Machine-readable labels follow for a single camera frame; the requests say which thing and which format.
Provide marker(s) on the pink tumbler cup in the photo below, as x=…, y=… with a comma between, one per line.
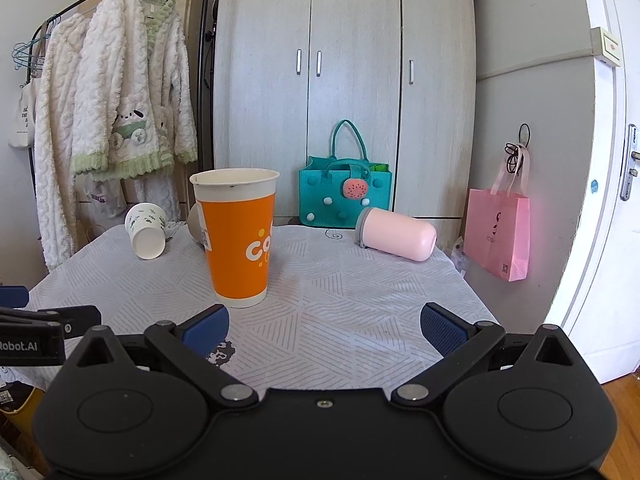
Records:
x=400, y=232

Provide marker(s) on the black metal clothes rack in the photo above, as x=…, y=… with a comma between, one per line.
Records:
x=202, y=60

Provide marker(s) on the grey cup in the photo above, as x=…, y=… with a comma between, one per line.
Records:
x=196, y=225

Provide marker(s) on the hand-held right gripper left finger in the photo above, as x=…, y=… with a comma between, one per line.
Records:
x=207, y=329

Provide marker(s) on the blue round sticker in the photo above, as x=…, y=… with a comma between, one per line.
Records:
x=594, y=186

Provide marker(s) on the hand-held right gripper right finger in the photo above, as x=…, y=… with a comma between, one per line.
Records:
x=442, y=330

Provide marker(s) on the white fluffy robe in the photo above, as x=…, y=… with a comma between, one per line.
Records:
x=55, y=135

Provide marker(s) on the white and green fluffy jacket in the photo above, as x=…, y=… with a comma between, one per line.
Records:
x=125, y=70

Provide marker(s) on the white printed tote bag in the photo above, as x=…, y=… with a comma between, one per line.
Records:
x=22, y=120

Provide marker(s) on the green bag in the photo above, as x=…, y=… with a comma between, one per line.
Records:
x=380, y=167

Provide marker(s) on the grey wooden wardrobe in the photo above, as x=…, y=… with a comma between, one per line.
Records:
x=350, y=60

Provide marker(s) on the teal felt handbag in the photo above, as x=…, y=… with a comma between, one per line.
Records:
x=330, y=200

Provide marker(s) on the white patterned tablecloth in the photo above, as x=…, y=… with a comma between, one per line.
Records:
x=325, y=310

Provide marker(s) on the white floral paper cup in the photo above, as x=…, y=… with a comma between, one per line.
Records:
x=145, y=235

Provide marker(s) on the teal clothes hangers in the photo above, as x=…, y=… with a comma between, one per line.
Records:
x=31, y=63

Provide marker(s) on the white door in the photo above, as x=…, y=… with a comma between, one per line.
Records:
x=605, y=210

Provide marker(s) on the yellow container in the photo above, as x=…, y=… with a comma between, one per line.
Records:
x=20, y=410

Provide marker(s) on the pink paper shopping bag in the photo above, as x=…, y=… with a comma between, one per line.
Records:
x=495, y=230

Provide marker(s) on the beige wall switch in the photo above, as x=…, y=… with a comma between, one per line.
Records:
x=607, y=45

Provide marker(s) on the grey cloth bag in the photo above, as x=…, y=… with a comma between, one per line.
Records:
x=102, y=200

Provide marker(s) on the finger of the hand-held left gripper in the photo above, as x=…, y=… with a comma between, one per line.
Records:
x=12, y=296
x=75, y=317

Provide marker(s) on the orange paper cup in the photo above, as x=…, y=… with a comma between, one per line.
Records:
x=235, y=240

